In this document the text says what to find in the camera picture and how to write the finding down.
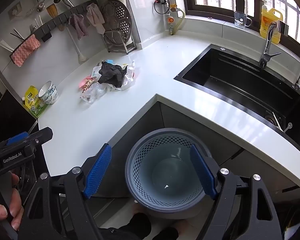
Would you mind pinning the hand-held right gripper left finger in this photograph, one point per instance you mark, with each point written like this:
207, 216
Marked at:
98, 172

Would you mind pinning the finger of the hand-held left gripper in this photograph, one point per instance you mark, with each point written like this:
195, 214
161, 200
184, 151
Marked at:
38, 134

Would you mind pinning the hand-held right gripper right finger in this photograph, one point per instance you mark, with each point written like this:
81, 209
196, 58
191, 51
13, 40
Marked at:
203, 173

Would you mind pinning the grey perforated trash bin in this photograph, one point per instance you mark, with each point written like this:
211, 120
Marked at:
165, 177

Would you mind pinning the yellow green packet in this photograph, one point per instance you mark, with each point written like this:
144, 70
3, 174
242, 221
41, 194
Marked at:
32, 100

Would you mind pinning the black cooktop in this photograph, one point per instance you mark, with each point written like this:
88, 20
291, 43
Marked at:
7, 112

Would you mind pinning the clear plastic bag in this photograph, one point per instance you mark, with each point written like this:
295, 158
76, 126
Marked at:
95, 92

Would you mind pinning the printed snack wrapper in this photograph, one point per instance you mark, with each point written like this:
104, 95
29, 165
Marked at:
89, 83

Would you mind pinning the pink wavy sponge cloth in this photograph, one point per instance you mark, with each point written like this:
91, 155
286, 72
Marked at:
25, 50

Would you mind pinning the sink drain strainer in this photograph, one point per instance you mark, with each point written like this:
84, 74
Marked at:
275, 121

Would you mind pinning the black kitchen sink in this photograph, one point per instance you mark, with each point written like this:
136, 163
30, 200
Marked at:
240, 87

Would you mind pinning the white chopsticks bundle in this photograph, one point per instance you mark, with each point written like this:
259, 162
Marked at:
6, 46

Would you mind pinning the black plastic bag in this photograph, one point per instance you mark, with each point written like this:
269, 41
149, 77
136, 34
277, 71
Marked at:
111, 73

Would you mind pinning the blue ribbed plastic piece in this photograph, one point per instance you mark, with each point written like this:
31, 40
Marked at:
110, 61

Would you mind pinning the black chopsticks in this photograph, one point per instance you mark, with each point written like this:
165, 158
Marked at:
17, 34

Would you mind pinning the mauve dish cloth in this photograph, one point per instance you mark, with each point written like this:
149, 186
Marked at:
78, 26

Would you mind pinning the metal dish rack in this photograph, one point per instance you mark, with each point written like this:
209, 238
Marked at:
120, 45

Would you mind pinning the wooden spatula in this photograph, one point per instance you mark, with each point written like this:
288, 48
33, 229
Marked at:
52, 10

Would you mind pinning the beige dish cloth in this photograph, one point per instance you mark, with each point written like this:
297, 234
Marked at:
96, 17

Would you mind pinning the perforated metal steamer plate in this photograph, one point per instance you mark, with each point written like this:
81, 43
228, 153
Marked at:
117, 20

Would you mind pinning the chrome kitchen faucet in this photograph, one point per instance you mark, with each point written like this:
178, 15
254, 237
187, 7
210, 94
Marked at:
268, 40

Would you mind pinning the gas valve with orange knob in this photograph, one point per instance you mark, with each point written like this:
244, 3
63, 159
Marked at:
170, 20

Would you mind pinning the printed glass mug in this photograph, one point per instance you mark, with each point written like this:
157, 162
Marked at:
240, 19

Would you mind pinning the yellow detergent bottle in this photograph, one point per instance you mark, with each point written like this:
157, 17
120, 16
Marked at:
270, 21

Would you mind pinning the white wall socket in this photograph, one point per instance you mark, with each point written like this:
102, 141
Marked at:
15, 10

